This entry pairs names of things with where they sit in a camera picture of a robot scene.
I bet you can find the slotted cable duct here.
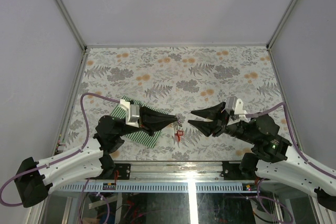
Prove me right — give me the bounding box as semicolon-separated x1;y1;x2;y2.
60;182;244;193

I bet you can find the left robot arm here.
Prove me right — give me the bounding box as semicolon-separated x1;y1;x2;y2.
14;105;178;208

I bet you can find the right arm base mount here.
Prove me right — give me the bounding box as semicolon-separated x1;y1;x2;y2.
220;161;249;181

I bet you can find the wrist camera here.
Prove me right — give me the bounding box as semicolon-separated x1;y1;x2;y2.
119;99;140;127
224;96;249;125

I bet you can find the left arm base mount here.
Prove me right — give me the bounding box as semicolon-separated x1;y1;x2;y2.
114;163;131;181

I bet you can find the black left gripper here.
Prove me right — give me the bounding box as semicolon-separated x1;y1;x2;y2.
118;104;179;138

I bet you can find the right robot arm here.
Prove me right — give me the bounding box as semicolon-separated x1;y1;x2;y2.
188;97;335;211

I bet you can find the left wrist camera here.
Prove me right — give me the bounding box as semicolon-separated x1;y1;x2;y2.
119;99;140;127

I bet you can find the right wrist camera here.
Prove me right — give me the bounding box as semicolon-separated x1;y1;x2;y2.
224;96;249;125

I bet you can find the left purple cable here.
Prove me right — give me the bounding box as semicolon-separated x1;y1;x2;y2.
0;92;123;207

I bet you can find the red keyring fob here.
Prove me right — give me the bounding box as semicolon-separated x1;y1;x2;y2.
175;130;184;143

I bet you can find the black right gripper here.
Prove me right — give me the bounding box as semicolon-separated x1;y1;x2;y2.
186;101;256;144

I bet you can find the purple cable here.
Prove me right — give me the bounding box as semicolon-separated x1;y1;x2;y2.
0;92;123;207
245;102;336;224

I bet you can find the aluminium front rail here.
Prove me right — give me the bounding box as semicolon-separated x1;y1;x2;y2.
62;159;321;183

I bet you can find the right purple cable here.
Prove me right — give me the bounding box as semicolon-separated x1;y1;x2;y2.
245;102;336;224

